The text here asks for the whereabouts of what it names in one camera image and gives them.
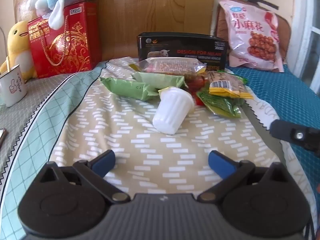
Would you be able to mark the yellow nut packet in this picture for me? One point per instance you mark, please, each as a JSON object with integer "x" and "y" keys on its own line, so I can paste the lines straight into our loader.
{"x": 230, "y": 85}

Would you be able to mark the teal patterned blanket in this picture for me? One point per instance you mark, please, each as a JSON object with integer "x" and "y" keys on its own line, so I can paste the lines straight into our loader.
{"x": 287, "y": 92}

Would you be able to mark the wooden headboard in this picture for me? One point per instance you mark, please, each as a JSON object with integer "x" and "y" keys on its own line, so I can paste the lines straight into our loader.
{"x": 150, "y": 10}

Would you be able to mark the white window frame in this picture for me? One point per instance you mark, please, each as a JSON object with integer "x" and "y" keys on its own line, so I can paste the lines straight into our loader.
{"x": 307, "y": 30}

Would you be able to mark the white mug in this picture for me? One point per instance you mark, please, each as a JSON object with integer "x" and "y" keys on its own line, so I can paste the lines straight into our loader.
{"x": 12, "y": 87}

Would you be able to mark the white lettered cloth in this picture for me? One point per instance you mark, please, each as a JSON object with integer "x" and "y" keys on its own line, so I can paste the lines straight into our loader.
{"x": 265, "y": 115}

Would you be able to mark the grey mint patterned sheet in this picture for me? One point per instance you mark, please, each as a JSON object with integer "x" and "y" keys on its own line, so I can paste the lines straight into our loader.
{"x": 37, "y": 120}

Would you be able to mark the large pink snack bag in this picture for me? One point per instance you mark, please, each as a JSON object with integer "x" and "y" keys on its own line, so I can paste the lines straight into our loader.
{"x": 252, "y": 35}

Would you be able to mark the clear cereal bar packet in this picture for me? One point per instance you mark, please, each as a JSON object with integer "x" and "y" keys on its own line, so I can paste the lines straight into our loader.
{"x": 170, "y": 66}

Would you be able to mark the yellow duck plush toy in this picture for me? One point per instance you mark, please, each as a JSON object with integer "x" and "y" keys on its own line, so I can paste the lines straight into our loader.
{"x": 18, "y": 45}

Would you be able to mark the light green snack packet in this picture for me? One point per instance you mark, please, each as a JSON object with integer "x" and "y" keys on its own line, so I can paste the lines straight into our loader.
{"x": 160, "y": 80}
{"x": 125, "y": 87}

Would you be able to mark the green pea snack packet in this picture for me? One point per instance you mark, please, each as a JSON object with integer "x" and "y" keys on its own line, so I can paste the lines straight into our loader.
{"x": 220, "y": 103}

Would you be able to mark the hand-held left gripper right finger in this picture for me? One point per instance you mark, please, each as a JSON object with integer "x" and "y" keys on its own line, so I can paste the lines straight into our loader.
{"x": 220, "y": 165}

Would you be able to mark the white ribbed plastic cup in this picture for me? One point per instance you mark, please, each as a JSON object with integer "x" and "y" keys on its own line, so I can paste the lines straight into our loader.
{"x": 172, "y": 110}

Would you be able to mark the beige patterned blanket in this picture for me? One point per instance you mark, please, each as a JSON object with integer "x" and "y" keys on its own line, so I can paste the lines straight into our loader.
{"x": 150, "y": 150}

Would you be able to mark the red snack packet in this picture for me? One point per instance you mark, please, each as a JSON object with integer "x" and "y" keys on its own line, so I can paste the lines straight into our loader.
{"x": 196, "y": 83}

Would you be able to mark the black printed box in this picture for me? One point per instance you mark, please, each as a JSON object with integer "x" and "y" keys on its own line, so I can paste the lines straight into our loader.
{"x": 180, "y": 45}

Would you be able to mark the red gift box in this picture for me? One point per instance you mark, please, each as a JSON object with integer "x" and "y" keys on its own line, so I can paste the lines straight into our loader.
{"x": 75, "y": 42}

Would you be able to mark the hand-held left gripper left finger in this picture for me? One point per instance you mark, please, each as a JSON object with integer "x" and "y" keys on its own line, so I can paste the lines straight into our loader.
{"x": 105, "y": 162}

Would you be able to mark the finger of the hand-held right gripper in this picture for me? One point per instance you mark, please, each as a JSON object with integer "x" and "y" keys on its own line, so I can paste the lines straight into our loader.
{"x": 295, "y": 135}

